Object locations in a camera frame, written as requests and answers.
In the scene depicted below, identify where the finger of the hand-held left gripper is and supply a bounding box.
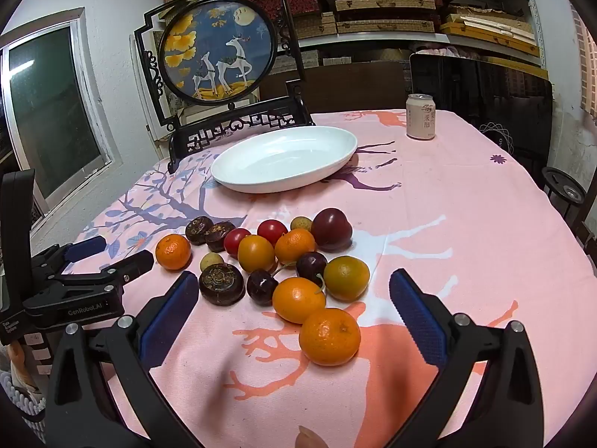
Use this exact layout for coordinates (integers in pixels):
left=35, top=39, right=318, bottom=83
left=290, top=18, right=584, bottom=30
left=31, top=236, right=108, bottom=286
left=28, top=250, right=155, bottom=305

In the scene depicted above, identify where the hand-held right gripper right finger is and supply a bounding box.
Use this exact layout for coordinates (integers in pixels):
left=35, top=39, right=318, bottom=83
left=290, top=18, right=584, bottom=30
left=389, top=268, right=544, bottom=448

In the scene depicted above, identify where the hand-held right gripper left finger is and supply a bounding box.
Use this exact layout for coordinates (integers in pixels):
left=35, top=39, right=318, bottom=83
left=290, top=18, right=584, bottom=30
left=44, top=270, right=207, bottom=448

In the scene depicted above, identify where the large dark water chestnut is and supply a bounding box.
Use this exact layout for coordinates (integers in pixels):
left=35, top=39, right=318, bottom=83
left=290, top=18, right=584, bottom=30
left=199, top=263, right=246, bottom=307

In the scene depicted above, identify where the small dark water chestnut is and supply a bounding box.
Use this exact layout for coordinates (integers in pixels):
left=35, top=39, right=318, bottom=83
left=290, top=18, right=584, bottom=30
left=205, top=221, right=236, bottom=253
left=185, top=216, right=215, bottom=246

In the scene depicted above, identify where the greenish orange mandarin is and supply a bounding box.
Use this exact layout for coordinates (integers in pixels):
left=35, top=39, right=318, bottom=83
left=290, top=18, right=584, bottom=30
left=323, top=256, right=371, bottom=302

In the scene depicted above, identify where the dark red cherry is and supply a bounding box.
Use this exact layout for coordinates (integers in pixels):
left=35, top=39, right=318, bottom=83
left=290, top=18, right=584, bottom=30
left=296, top=251, right=328, bottom=285
left=246, top=269, right=279, bottom=307

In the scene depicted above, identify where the red cherry tomato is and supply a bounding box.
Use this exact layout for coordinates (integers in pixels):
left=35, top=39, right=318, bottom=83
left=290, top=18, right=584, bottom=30
left=257, top=219, right=288, bottom=246
left=224, top=228, right=253, bottom=257

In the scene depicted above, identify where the orange kumquat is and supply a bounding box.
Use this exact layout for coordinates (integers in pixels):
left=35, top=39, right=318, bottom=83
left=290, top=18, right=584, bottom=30
left=237, top=234, right=276, bottom=274
left=272, top=277, right=326, bottom=325

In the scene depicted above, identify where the dark purple plum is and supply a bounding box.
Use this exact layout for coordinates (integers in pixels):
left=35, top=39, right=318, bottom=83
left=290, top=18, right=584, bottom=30
left=311, top=208, right=353, bottom=251

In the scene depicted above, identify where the white oval plate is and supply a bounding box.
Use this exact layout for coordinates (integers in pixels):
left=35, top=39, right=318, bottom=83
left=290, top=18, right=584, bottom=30
left=211, top=126, right=358, bottom=194

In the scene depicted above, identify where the person's right hand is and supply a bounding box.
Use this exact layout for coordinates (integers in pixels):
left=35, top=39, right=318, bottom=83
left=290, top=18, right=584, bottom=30
left=297, top=426, right=328, bottom=448

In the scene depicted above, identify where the white ribbed object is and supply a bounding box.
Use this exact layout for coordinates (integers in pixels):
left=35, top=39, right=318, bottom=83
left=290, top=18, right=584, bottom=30
left=0, top=368, right=47, bottom=430

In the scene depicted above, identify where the pink printed tablecloth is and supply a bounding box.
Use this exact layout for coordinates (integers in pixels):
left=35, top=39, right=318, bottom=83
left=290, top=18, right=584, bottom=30
left=60, top=109, right=595, bottom=448

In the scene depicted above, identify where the black round stool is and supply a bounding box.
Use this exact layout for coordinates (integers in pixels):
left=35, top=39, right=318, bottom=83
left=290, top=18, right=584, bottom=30
left=541, top=167, right=589, bottom=227

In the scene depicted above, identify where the beige drink can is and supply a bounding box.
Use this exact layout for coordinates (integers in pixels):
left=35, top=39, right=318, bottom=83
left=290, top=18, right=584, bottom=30
left=406, top=94, right=438, bottom=141

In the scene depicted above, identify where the round deer picture table screen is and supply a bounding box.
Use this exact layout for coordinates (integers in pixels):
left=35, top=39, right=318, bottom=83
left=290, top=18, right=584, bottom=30
left=134, top=0, right=316, bottom=173

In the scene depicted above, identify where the brown wooden board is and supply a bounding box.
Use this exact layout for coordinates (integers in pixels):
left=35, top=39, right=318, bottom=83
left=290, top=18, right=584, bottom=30
left=259, top=60, right=407, bottom=113

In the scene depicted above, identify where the pink cloth bundle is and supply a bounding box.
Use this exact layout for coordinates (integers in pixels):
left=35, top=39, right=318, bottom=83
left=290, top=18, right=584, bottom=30
left=413, top=40, right=481, bottom=59

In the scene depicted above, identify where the stack of yellow flat boxes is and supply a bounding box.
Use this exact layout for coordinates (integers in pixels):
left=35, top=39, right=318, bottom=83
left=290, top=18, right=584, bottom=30
left=440, top=13, right=548, bottom=78

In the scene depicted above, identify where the stack of woven storage boxes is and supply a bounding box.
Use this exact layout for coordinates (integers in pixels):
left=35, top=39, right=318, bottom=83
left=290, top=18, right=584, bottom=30
left=161, top=0, right=528, bottom=68

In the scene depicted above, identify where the glass window with white frame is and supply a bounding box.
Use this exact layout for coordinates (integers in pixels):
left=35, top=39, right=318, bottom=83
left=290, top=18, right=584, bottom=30
left=0, top=7, right=124, bottom=218

